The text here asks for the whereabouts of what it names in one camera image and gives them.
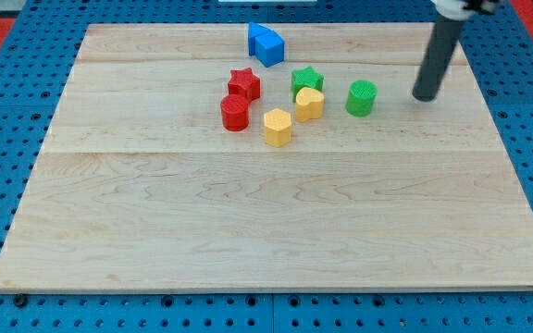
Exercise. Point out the blue triangular block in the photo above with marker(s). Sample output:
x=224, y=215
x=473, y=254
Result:
x=254, y=30

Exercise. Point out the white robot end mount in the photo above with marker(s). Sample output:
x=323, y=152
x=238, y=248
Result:
x=465, y=9

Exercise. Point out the light wooden board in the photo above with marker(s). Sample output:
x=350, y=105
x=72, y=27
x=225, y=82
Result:
x=139, y=188

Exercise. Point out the blue cube block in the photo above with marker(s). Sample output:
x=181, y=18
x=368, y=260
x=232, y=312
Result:
x=269, y=49

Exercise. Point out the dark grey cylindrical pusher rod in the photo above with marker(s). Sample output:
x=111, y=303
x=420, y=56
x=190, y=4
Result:
x=438, y=56

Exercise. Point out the yellow hexagon block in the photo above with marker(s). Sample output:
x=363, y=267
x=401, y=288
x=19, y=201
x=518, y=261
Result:
x=278, y=127

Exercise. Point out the red cylinder block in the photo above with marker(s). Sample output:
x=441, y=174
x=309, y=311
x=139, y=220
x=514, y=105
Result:
x=234, y=112

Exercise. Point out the green cylinder block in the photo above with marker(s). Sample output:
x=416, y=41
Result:
x=361, y=98

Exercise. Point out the green star block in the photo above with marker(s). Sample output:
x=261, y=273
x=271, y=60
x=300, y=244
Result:
x=306, y=78

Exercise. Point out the red star block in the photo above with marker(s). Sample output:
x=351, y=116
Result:
x=245, y=83

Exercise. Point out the yellow heart block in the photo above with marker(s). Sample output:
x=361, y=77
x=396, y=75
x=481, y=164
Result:
x=309, y=104

